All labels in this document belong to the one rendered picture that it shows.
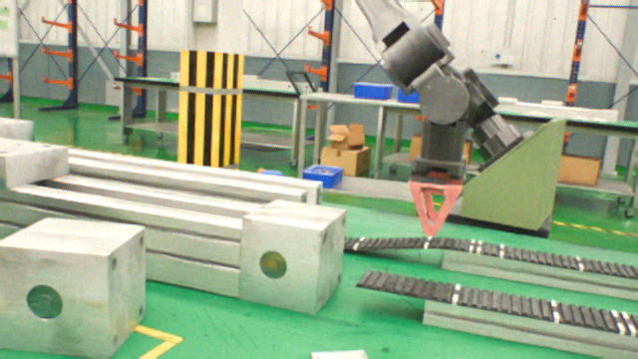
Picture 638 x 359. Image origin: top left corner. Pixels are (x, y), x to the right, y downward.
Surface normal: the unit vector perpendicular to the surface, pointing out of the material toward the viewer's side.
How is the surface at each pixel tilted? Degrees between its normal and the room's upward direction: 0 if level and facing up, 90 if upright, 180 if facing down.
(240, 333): 0
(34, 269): 90
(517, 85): 90
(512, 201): 90
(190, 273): 90
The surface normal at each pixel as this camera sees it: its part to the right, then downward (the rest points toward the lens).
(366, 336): 0.07, -0.98
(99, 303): -0.04, 0.21
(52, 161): 0.95, 0.13
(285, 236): -0.30, 0.18
